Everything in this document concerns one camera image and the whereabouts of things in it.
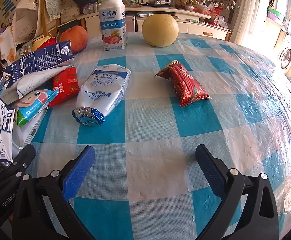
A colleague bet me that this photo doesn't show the stacked plastic basins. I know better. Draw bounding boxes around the stacked plastic basins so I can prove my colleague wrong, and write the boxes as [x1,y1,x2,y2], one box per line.
[267,7,286,25]

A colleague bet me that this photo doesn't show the white and blue milk pouch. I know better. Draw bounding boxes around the white and blue milk pouch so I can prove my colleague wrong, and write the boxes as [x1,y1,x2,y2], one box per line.
[72,64,131,127]

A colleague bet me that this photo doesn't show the white printed box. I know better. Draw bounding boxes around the white printed box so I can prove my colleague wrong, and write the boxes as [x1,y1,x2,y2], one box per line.
[60,0,79,23]

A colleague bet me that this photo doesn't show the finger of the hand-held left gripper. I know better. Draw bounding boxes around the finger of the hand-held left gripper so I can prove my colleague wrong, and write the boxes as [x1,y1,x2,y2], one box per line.
[0,144,36,188]

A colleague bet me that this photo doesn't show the white plastic bag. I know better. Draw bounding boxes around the white plastic bag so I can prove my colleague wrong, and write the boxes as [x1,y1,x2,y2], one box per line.
[10,106,48,155]

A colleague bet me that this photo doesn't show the red orange apple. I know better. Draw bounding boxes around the red orange apple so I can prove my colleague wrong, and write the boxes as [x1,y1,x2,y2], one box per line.
[59,25,89,54]

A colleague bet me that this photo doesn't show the dark foil snack wrapper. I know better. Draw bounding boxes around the dark foil snack wrapper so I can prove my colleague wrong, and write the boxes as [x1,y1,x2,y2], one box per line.
[2,42,75,104]

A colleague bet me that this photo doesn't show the pale green lace cloth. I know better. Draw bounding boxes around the pale green lace cloth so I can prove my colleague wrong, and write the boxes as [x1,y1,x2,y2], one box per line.
[40,0,63,19]

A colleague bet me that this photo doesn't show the cream lace drape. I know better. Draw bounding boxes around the cream lace drape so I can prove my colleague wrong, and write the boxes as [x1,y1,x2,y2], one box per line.
[232,0,271,45]

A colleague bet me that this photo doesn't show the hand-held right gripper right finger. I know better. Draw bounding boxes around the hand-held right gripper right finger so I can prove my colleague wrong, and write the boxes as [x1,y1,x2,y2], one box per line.
[195,144,279,240]

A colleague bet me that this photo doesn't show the white washing machine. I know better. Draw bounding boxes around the white washing machine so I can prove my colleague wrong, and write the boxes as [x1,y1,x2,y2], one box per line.
[275,34,291,75]

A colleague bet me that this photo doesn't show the white strawberry yogurt bottle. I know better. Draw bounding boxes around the white strawberry yogurt bottle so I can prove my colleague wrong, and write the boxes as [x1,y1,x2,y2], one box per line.
[98,0,127,51]

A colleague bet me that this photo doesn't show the blue white checked tablecloth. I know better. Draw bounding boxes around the blue white checked tablecloth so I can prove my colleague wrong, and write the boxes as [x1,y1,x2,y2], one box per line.
[0,31,291,240]

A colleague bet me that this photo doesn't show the white TV cabinet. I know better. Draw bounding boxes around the white TV cabinet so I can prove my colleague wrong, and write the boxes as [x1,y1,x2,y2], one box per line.
[77,4,232,40]

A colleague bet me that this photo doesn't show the cartoon blue green snack packet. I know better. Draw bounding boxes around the cartoon blue green snack packet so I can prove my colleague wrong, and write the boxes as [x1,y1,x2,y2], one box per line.
[16,88,59,127]

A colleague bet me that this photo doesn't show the pack of small bottles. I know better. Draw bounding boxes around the pack of small bottles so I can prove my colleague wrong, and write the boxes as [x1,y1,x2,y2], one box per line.
[83,2,101,14]

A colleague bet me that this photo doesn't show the small red snack packet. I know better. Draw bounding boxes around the small red snack packet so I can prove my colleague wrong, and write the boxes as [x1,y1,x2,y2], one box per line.
[48,66,80,108]

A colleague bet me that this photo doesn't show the red patterned snack wrapper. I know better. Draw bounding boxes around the red patterned snack wrapper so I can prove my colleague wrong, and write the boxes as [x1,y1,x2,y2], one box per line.
[155,60,212,108]

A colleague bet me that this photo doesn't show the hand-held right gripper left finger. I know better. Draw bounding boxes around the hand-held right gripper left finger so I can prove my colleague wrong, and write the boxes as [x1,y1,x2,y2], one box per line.
[12,145,96,240]

